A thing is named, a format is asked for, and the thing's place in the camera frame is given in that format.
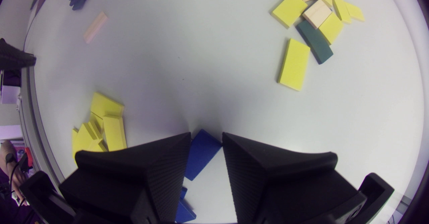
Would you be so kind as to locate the blue wooden block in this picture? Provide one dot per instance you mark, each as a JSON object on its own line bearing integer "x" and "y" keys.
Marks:
{"x": 201, "y": 153}

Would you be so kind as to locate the pile of yellow wooden blocks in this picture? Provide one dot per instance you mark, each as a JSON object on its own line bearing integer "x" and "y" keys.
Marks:
{"x": 87, "y": 140}

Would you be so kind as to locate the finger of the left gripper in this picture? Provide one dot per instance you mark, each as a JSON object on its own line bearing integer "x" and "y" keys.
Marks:
{"x": 15, "y": 58}

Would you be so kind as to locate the pile of blue wooden blocks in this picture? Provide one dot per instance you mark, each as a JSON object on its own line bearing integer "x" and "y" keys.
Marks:
{"x": 183, "y": 214}

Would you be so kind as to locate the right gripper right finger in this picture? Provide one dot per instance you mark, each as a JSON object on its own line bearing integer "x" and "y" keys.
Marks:
{"x": 285, "y": 187}

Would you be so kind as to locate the person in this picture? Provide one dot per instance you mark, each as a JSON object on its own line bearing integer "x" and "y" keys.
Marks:
{"x": 6, "y": 153}

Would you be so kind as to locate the green wooden block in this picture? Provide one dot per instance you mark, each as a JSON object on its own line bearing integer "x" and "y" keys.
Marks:
{"x": 315, "y": 43}

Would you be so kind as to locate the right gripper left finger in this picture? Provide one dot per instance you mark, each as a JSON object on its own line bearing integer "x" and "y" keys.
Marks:
{"x": 134, "y": 183}

